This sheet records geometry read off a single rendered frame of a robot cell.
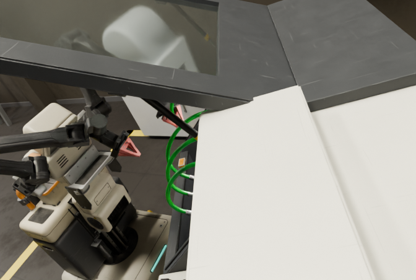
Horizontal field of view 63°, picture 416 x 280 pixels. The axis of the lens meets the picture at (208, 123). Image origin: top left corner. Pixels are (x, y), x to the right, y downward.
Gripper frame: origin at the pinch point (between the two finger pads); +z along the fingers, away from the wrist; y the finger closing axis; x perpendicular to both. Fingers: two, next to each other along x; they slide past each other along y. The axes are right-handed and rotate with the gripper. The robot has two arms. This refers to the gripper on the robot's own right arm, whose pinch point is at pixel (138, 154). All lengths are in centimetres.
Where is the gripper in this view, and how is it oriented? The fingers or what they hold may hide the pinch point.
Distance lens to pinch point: 132.3
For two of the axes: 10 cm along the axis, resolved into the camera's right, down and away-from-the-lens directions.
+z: 8.7, 4.8, 0.9
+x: 2.8, -6.4, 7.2
